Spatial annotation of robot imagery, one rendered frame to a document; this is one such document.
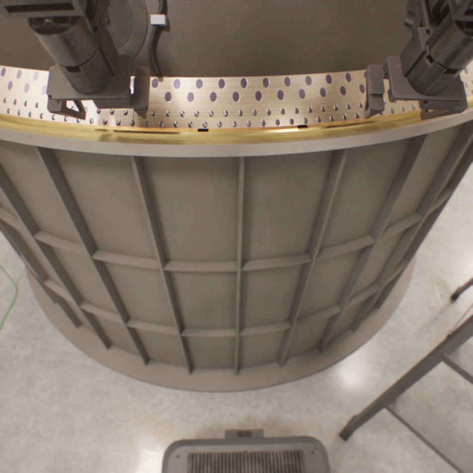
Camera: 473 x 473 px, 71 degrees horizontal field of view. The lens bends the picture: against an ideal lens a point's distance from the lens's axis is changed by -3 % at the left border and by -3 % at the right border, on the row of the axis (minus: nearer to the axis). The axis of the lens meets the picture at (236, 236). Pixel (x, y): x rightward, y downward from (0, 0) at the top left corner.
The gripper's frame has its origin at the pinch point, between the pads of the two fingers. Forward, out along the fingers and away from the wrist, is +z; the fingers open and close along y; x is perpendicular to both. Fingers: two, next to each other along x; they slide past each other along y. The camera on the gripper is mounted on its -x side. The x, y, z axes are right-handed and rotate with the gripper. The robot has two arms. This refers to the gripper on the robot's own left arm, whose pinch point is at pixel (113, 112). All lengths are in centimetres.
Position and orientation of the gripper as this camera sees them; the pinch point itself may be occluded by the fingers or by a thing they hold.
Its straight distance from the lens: 59.7
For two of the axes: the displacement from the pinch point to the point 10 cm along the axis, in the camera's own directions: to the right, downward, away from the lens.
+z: -0.2, 1.9, 9.8
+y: -10.0, 0.1, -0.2
